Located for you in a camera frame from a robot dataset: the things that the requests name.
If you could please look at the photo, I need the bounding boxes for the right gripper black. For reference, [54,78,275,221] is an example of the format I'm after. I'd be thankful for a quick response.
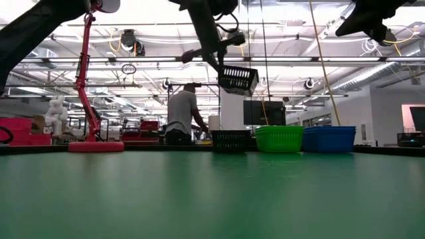
[335,0,416,42]

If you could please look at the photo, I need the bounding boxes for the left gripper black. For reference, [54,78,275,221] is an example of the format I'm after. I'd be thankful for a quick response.
[181,45,228,73]

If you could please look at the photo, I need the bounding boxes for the black slotted plastic basket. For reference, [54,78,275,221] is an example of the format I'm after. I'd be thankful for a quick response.
[217,65,260,97]
[211,129,252,153]

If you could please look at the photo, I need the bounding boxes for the blue slotted plastic basket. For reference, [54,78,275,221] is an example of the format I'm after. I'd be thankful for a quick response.
[303,125,357,132]
[301,129,356,153]

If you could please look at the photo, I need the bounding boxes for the person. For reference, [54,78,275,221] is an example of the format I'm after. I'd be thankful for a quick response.
[165,82,209,146]

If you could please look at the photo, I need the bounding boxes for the ceiling light strip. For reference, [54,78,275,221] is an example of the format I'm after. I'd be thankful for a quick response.
[114,56,381,63]

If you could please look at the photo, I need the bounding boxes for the red tool chest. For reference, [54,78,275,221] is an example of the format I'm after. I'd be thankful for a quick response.
[121,120,161,144]

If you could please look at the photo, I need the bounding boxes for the black desktop device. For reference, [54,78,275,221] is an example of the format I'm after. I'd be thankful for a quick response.
[396,131,425,148]

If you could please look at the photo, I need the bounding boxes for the white robot figure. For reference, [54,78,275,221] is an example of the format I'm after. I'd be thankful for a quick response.
[44,96,69,135]

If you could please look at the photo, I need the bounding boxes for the brown cardboard box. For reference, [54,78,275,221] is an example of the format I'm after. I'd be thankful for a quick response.
[31,115,47,134]

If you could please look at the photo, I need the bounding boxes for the red plastic bin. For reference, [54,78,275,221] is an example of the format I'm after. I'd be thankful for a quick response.
[0,118,33,146]
[32,133,52,146]

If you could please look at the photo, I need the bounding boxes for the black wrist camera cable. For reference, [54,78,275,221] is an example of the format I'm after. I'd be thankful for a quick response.
[214,12,240,34]

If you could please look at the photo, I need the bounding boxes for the black hanging cable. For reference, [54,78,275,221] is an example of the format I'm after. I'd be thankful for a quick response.
[260,0,272,102]

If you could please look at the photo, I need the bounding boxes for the silver ceiling duct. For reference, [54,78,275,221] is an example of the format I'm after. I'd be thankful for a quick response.
[331,49,425,92]

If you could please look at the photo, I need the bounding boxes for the yellow strap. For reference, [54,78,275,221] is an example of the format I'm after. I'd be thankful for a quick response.
[254,91,270,126]

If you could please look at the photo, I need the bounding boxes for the black wall screen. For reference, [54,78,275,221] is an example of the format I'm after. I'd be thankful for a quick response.
[243,100,287,126]

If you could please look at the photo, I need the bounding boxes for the long yellow cable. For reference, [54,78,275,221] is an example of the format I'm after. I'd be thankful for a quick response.
[308,0,342,126]

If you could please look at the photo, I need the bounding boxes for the black cable loop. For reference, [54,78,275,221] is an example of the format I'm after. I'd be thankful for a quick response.
[0,125,14,145]

